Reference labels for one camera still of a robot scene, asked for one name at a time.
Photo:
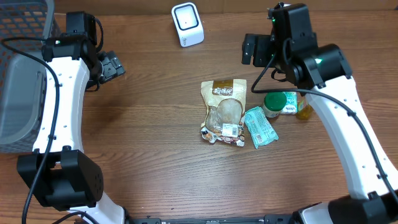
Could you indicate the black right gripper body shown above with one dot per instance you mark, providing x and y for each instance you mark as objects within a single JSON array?
[{"x": 254, "y": 50}]

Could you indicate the yellow dish soap bottle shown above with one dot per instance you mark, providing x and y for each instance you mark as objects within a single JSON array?
[{"x": 304, "y": 110}]

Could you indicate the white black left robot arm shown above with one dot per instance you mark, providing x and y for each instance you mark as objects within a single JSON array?
[{"x": 58, "y": 173}]

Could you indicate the green tissue canister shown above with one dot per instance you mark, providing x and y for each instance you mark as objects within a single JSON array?
[{"x": 273, "y": 104}]

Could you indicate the grey plastic mesh basket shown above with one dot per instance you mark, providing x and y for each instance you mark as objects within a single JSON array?
[{"x": 24, "y": 23}]

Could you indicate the white barcode scanner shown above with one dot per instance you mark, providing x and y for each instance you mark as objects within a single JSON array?
[{"x": 188, "y": 24}]

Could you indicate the teal tissue pack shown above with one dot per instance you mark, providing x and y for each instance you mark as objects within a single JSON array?
[{"x": 291, "y": 106}]

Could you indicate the teal snack packet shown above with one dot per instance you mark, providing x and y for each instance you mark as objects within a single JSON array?
[{"x": 261, "y": 131}]

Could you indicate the brown snack pouch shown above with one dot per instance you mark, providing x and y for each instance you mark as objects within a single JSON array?
[{"x": 225, "y": 102}]

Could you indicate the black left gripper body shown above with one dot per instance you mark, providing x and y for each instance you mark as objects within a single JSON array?
[{"x": 111, "y": 68}]

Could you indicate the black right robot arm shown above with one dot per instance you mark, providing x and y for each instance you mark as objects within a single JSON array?
[{"x": 323, "y": 76}]

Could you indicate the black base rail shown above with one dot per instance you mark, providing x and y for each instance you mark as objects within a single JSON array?
[{"x": 267, "y": 219}]

